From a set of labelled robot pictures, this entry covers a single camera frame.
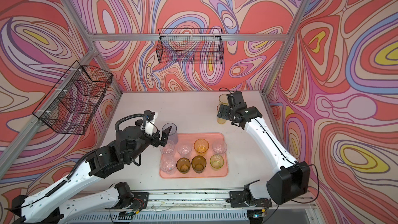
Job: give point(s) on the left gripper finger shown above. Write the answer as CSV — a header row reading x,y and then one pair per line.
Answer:
x,y
165,135
158,142

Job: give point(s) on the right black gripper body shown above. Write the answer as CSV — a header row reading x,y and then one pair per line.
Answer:
x,y
228,112

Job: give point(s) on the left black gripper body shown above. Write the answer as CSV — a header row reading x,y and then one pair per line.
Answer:
x,y
144,142

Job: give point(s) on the blue tinted glass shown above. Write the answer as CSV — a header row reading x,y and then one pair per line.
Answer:
x,y
173,135

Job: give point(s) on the clear glass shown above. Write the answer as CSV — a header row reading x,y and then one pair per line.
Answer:
x,y
184,149
219,147
168,165
168,149

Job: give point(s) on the yellow green glass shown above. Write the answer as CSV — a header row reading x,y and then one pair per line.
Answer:
x,y
220,120

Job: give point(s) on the brown glass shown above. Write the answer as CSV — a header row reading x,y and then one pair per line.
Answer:
x,y
183,165

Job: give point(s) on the pink plastic tray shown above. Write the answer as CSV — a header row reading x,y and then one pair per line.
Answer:
x,y
190,138

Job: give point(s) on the amber glass row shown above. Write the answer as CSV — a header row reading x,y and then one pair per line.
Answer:
x,y
201,146

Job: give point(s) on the olive glass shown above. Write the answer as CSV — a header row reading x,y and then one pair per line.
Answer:
x,y
198,163

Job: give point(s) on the light green glass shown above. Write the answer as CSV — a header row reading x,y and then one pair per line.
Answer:
x,y
216,162

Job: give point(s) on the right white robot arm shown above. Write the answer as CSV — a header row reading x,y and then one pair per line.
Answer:
x,y
290,178

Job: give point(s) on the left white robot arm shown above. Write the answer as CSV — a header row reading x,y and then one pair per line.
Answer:
x,y
56,204

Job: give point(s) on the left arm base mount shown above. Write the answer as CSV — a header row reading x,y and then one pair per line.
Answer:
x,y
135,201

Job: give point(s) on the left black wire basket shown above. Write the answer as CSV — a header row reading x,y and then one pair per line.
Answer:
x,y
75,103

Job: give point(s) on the black wire basket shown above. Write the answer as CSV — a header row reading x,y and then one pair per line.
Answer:
x,y
190,46
75,103

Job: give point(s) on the aluminium front rail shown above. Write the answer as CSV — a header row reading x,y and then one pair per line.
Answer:
x,y
204,206

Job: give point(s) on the back black wire basket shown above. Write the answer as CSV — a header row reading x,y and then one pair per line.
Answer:
x,y
190,46

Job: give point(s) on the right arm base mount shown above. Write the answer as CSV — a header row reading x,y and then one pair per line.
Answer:
x,y
243,198

